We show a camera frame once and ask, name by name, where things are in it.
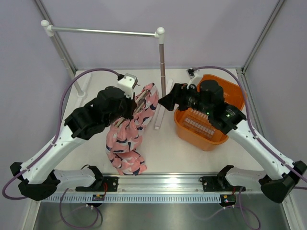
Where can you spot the metal clothes rack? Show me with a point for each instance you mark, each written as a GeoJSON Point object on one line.
{"type": "Point", "coordinates": [82, 92]}

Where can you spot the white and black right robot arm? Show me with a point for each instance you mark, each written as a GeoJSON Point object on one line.
{"type": "Point", "coordinates": [279, 175]}

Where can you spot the white slotted cable duct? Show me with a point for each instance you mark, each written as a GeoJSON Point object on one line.
{"type": "Point", "coordinates": [111, 198]}

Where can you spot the orange plastic basket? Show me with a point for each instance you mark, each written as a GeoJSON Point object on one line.
{"type": "Point", "coordinates": [194, 127]}

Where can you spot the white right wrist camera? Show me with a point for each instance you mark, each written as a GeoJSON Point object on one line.
{"type": "Point", "coordinates": [195, 78]}

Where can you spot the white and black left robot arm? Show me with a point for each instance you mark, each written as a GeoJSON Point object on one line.
{"type": "Point", "coordinates": [38, 176]}

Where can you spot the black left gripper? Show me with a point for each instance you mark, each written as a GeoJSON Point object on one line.
{"type": "Point", "coordinates": [131, 103]}

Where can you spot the aluminium mounting rail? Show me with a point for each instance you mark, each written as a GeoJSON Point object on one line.
{"type": "Point", "coordinates": [158, 183]}

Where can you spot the wooden clothes hanger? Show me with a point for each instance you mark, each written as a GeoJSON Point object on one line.
{"type": "Point", "coordinates": [146, 105]}

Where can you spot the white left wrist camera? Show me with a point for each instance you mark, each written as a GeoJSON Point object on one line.
{"type": "Point", "coordinates": [127, 84]}

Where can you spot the pink shark print shorts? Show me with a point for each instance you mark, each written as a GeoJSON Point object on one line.
{"type": "Point", "coordinates": [122, 142]}

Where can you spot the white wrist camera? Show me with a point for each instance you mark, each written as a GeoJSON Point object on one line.
{"type": "Point", "coordinates": [127, 84]}
{"type": "Point", "coordinates": [195, 78]}

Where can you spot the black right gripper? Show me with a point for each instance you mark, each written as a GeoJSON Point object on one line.
{"type": "Point", "coordinates": [178, 95]}

